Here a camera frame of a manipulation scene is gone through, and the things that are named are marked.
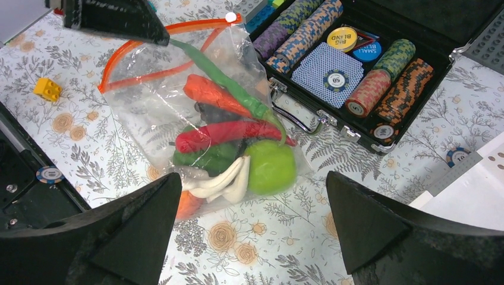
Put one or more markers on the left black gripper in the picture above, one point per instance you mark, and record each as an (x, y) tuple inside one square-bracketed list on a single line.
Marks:
[(124, 19)]

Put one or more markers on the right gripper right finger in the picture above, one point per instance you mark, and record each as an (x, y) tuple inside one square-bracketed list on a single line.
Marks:
[(384, 241)]

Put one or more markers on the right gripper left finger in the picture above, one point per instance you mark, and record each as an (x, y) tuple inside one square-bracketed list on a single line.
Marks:
[(121, 242)]

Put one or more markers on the orange peach toy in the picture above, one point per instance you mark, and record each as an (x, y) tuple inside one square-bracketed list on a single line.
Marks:
[(188, 206)]

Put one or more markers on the clear zip top bag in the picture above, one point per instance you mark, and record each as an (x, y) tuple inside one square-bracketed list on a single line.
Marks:
[(143, 85)]

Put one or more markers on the black grape bunch toy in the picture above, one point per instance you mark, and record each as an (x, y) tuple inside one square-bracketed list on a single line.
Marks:
[(211, 114)]

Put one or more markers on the red chili pepper toy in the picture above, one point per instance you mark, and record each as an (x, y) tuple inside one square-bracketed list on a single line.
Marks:
[(196, 139)]

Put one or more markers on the green apple toy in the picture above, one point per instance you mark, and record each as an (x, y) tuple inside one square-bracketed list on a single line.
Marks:
[(273, 167)]

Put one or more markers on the green chili pepper toy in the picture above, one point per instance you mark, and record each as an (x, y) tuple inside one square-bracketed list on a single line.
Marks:
[(257, 108)]

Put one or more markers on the orange carrot toy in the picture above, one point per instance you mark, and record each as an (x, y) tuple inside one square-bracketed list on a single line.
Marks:
[(204, 90)]

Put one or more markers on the blue poker chip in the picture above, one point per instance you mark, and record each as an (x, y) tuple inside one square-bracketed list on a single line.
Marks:
[(456, 155), (49, 175)]

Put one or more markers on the white plastic basket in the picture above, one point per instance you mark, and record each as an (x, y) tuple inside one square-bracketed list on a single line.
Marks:
[(472, 191)]

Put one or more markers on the small yellow toy piece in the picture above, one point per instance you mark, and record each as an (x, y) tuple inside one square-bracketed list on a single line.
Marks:
[(47, 89)]

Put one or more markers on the black poker chip case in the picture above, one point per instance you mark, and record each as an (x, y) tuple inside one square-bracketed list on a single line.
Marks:
[(367, 67)]

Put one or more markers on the grey lego baseplate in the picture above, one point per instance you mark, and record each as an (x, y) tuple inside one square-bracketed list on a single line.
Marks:
[(487, 48)]

